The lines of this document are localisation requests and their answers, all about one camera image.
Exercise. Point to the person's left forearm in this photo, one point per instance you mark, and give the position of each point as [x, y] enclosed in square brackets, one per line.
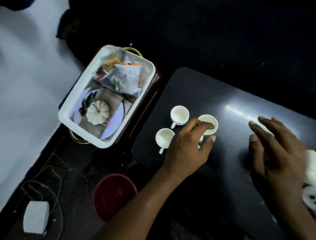
[138, 205]

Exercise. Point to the person's left thumb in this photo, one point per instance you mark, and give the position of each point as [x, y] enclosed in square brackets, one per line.
[208, 145]

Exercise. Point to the person's right middle finger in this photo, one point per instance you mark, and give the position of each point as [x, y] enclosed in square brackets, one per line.
[271, 126]

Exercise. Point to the person's right thumb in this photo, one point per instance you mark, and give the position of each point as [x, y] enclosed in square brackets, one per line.
[255, 153]

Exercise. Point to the person's right hand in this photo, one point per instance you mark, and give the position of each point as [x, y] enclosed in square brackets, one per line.
[281, 158]

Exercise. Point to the white power adapter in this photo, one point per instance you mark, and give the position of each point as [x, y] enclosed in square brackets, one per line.
[35, 217]

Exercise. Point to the white pumpkin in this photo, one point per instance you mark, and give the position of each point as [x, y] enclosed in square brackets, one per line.
[97, 112]

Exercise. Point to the person's right forearm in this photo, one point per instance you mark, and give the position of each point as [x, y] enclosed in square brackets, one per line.
[296, 215]

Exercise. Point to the small white cup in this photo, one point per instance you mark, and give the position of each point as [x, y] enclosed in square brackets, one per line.
[179, 115]
[209, 120]
[164, 138]

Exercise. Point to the person's left middle finger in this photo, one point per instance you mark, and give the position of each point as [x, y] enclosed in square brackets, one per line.
[191, 122]

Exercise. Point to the clear plastic bag of packets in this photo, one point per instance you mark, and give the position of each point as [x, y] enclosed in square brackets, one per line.
[108, 71]

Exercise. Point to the white perforated plastic piece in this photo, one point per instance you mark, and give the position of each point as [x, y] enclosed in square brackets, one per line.
[309, 199]

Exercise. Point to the round lilac plate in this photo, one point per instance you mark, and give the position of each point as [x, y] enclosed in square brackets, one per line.
[114, 121]

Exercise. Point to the white and maroon cooler box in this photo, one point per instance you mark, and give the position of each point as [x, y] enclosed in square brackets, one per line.
[74, 108]

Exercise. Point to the orange and white packet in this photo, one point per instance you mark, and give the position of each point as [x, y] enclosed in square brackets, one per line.
[128, 75]

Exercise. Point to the person's left hand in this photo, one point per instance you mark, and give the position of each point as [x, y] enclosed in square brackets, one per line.
[184, 154]

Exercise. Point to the red plastic bowl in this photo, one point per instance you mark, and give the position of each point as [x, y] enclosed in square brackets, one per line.
[114, 196]

